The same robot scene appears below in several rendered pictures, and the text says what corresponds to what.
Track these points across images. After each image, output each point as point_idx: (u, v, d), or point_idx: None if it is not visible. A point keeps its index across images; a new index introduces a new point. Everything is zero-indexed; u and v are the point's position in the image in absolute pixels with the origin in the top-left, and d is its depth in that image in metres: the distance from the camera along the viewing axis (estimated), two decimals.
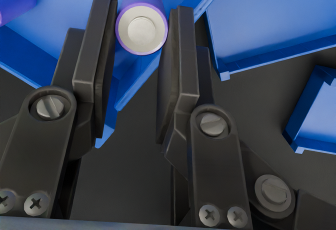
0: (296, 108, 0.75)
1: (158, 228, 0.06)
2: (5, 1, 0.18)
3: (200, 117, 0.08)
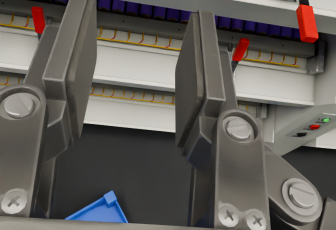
0: None
1: (158, 228, 0.06)
2: None
3: (227, 120, 0.08)
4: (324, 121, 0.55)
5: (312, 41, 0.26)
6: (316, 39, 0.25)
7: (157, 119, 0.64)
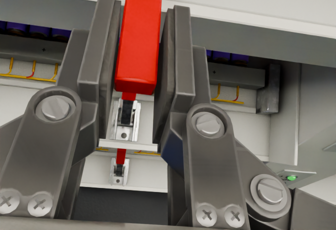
0: None
1: (158, 228, 0.06)
2: None
3: (196, 117, 0.08)
4: (289, 179, 0.38)
5: (145, 90, 0.09)
6: (151, 85, 0.09)
7: None
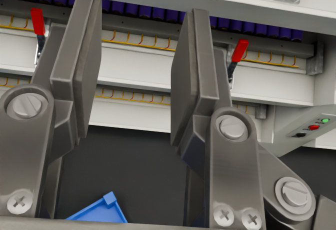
0: None
1: (158, 228, 0.06)
2: None
3: (220, 119, 0.08)
4: (323, 122, 0.55)
5: None
6: None
7: (156, 120, 0.64)
